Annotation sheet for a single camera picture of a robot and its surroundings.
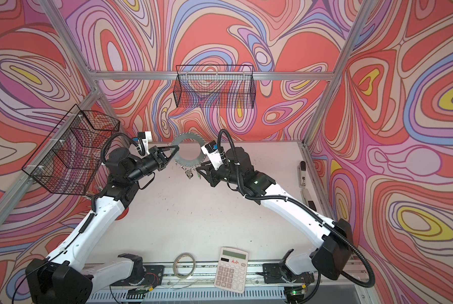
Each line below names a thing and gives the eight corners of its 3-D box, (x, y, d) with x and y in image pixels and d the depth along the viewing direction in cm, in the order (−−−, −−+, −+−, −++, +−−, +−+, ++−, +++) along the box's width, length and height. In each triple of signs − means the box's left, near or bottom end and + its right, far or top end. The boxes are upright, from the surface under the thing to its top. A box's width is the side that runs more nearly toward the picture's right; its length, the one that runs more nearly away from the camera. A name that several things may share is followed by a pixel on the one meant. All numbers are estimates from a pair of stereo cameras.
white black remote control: (299, 187, 101) (302, 182, 97) (297, 165, 111) (300, 160, 107) (305, 188, 101) (308, 183, 97) (303, 166, 111) (306, 160, 107)
